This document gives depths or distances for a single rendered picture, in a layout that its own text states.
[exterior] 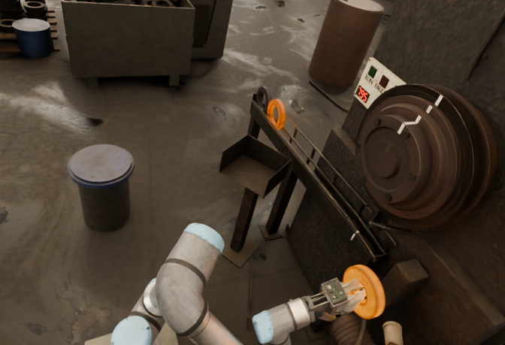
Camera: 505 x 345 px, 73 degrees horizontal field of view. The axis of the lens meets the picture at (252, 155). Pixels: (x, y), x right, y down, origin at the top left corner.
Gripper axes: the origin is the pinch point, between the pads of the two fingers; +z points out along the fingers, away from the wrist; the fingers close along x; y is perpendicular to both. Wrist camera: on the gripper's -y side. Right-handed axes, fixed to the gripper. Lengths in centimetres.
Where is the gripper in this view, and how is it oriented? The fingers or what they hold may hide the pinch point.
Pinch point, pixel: (365, 288)
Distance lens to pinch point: 116.5
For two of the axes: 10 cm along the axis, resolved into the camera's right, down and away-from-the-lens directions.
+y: -0.6, -6.8, -7.3
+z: 9.4, -2.8, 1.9
